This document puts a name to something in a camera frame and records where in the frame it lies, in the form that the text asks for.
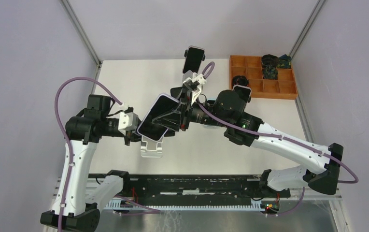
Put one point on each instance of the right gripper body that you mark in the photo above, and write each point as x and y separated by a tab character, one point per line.
188	99

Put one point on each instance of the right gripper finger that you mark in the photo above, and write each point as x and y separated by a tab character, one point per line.
172	110
170	120

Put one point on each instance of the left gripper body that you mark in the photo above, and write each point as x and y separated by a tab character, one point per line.
130	137

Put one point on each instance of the purple case phone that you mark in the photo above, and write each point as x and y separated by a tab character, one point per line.
150	127

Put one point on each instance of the silver folding phone stand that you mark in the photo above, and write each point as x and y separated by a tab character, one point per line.
150	148

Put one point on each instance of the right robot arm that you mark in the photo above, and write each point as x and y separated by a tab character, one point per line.
318	166

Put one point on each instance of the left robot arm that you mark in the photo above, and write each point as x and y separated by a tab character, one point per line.
73	210

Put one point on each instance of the phone on wooden stand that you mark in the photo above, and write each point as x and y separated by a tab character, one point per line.
176	93

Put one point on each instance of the phone on tall stand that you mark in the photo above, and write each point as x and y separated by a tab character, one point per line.
193	60

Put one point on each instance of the phone on right stand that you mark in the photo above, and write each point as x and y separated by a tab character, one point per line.
243	92

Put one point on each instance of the black lens on table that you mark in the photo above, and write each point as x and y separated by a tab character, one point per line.
240	80

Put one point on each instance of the orange compartment tray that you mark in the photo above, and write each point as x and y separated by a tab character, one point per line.
284	87

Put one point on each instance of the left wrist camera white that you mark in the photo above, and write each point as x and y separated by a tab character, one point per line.
128	120

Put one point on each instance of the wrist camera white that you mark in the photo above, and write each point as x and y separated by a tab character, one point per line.
192	83
128	120

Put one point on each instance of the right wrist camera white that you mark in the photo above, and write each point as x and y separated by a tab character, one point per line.
192	83

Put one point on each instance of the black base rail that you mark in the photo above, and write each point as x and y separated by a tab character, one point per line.
197	190

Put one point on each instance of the white cable duct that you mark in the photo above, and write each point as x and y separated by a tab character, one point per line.
119	204

